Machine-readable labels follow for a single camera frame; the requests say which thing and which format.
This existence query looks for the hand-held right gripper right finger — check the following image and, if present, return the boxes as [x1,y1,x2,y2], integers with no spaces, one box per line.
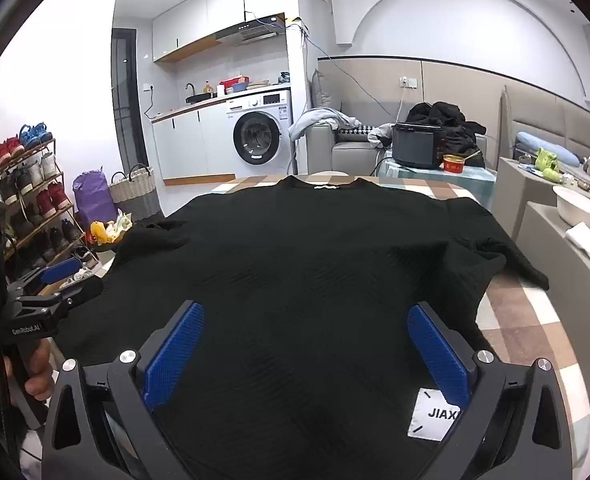
[407,301,573,480]

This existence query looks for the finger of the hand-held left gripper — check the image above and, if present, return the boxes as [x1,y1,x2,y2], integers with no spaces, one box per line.
[20,276,104,321]
[7,259,83,302]

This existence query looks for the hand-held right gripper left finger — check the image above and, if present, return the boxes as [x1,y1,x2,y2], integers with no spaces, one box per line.
[42,301,206,480]

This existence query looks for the black knit sweater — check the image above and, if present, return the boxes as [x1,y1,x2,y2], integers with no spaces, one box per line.
[52,175,550,480]

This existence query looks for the pile of black clothes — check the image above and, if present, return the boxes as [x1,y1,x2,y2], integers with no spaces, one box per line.
[405,101,488,168]

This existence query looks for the person's left hand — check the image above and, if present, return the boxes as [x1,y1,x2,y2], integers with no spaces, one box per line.
[0,337,56,403]

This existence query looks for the yellow soft item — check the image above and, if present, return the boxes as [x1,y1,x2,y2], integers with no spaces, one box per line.
[90,212,133,246]

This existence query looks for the purple bag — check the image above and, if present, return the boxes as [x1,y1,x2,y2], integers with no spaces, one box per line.
[72,170,118,231]

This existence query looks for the plaid tablecloth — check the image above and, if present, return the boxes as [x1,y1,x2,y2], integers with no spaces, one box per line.
[95,172,590,480]

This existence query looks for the woven basket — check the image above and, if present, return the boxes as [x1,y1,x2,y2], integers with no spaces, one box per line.
[109,164,156,223]

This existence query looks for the grey upholstered ledge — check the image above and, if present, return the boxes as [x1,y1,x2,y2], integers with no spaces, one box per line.
[490,157,590,431]

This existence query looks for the small table with teal cloth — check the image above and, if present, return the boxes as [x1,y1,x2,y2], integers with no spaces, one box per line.
[375,157,498,211]

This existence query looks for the white kitchen counter cabinet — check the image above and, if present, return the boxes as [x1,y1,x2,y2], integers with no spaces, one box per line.
[151,105,236,186]

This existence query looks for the dark door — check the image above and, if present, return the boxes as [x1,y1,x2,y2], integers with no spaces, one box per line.
[111,27,143,168]

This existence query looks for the white folded cloth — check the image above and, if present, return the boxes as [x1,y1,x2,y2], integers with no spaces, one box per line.
[565,222,590,261]

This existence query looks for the white basin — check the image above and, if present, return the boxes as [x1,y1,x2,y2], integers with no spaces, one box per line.
[552,185,590,226]

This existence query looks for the black microwave oven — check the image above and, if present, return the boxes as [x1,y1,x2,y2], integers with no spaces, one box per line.
[392,123,446,170]

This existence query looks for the grey sofa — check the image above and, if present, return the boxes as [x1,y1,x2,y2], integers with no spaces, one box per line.
[305,122,490,177]

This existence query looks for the green toy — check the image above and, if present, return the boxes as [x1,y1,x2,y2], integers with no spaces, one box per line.
[534,147,560,183]

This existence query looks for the white washing machine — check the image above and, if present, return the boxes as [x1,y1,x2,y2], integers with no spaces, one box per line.
[223,87,296,166]

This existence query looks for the blue pillow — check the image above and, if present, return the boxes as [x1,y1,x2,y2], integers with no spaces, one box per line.
[516,131,580,166]

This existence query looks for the checkered cushion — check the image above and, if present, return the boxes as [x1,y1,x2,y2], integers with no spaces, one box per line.
[336,125,376,143]

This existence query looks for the red basket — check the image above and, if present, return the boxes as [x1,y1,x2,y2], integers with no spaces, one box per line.
[218,77,250,95]

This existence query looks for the grey garment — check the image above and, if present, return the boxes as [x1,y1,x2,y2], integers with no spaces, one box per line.
[289,108,363,143]

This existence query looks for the range hood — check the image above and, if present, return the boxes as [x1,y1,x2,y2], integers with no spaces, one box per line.
[217,12,286,43]

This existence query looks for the white wall cabinets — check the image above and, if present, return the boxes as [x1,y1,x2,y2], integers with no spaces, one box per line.
[152,0,283,63]

